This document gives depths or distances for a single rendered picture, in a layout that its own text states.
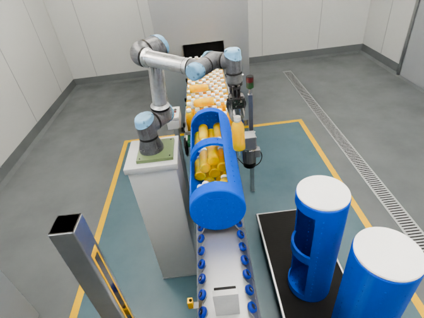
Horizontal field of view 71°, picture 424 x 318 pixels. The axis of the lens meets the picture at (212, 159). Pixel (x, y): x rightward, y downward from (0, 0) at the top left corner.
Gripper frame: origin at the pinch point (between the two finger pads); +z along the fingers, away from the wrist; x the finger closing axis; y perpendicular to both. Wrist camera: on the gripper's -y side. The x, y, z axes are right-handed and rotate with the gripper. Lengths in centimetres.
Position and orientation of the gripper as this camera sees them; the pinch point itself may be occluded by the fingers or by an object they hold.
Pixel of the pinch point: (236, 117)
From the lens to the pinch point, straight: 155.1
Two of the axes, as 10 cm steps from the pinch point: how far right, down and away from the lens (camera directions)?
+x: 9.9, -1.3, -0.1
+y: 0.7, 5.7, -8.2
